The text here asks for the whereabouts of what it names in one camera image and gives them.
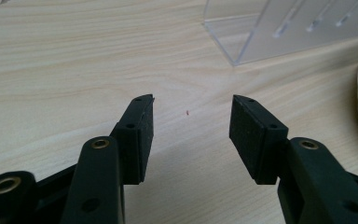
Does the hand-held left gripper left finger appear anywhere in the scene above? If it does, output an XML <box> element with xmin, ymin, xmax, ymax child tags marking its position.
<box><xmin>60</xmin><ymin>93</ymin><xmax>156</xmax><ymax>224</ymax></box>

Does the clear acrylic rack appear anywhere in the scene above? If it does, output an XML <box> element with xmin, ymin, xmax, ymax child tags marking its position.
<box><xmin>202</xmin><ymin>0</ymin><xmax>358</xmax><ymax>67</ymax></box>

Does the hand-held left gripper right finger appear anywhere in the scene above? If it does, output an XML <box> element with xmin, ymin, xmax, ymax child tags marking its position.
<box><xmin>228</xmin><ymin>94</ymin><xmax>358</xmax><ymax>224</ymax></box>

